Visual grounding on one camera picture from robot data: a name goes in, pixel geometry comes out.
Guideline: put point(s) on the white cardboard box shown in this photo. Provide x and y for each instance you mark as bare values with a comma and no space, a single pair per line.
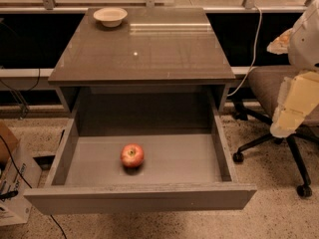
20,172

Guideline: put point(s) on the grey cabinet with counter top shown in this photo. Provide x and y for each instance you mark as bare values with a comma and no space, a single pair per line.
160,59

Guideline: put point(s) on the brown cardboard box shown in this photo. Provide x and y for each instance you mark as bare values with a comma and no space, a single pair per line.
8,142

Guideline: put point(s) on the red apple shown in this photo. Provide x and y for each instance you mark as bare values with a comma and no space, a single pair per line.
132,155

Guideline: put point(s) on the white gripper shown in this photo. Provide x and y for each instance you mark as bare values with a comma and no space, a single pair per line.
305,45

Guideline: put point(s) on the open grey top drawer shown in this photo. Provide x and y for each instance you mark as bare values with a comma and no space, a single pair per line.
187,165

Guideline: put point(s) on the white ceramic bowl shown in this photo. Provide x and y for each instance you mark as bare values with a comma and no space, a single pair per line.
110,17

